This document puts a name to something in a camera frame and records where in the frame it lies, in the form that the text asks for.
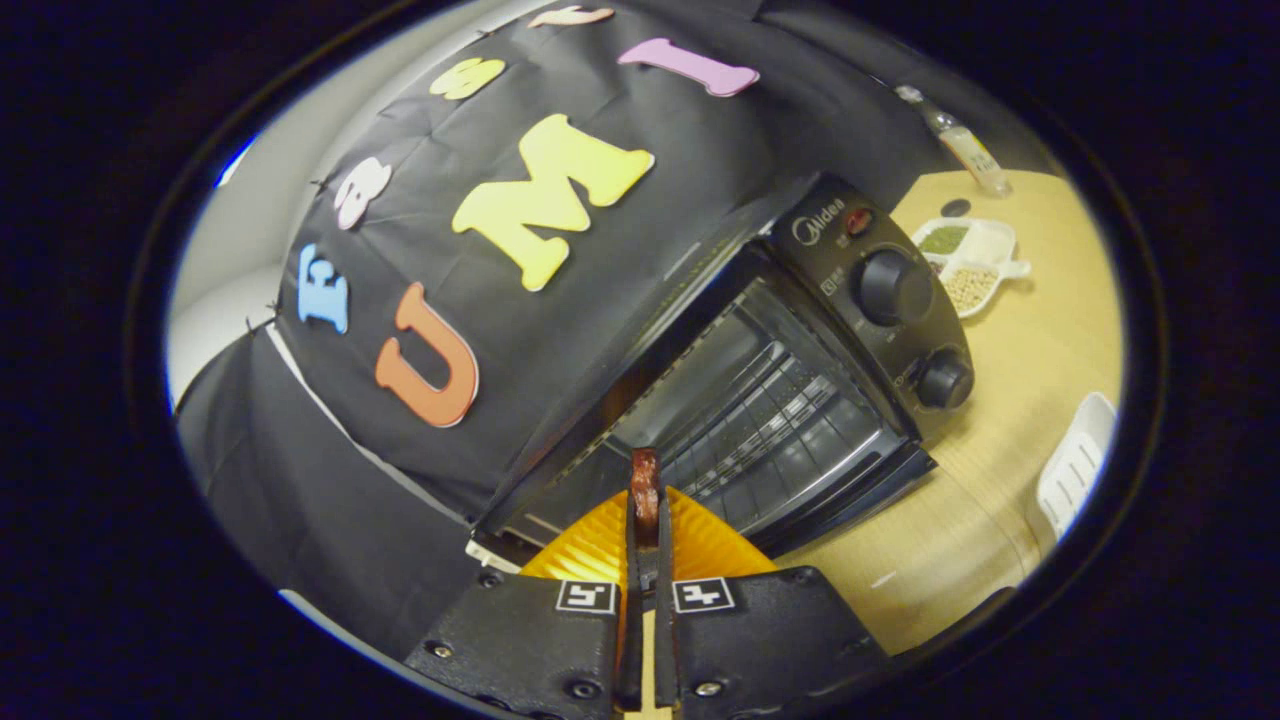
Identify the white divided dish with grains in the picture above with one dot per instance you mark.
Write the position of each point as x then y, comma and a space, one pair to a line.
985, 245

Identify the small black bottle cap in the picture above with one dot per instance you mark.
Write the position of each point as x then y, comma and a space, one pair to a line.
955, 207

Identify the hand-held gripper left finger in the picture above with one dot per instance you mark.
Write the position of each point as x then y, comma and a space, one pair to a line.
530, 640

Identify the white rectangular plastic tray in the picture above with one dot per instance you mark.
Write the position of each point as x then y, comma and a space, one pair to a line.
1075, 470

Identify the black toaster oven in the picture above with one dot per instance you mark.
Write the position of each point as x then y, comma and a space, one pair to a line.
900, 290

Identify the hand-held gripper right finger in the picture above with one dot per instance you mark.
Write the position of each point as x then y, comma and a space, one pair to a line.
760, 640

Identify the reddish brown fried meat piece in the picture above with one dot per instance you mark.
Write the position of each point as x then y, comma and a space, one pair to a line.
645, 490

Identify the clear glass bottle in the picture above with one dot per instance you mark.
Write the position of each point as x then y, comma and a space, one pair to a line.
970, 150

